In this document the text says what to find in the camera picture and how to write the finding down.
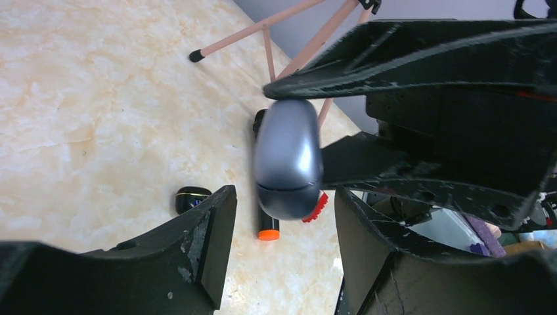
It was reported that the pink perforated music stand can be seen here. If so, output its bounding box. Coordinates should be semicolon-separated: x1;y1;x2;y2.
189;0;383;131

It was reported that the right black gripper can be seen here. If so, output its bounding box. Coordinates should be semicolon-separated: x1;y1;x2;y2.
263;19;556;230

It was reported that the red white toy block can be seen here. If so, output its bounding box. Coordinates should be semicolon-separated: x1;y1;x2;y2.
302;191;328;223

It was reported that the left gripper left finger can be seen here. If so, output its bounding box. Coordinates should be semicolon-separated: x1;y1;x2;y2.
1;185;237;314

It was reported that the black microphone orange tip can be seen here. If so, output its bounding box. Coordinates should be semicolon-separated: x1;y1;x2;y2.
252;109;280;242

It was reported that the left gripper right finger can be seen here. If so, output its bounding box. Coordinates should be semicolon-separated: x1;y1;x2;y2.
334;188;556;314

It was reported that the lavender earbud charging case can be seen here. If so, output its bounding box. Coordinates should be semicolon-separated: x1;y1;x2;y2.
252;99;324;221

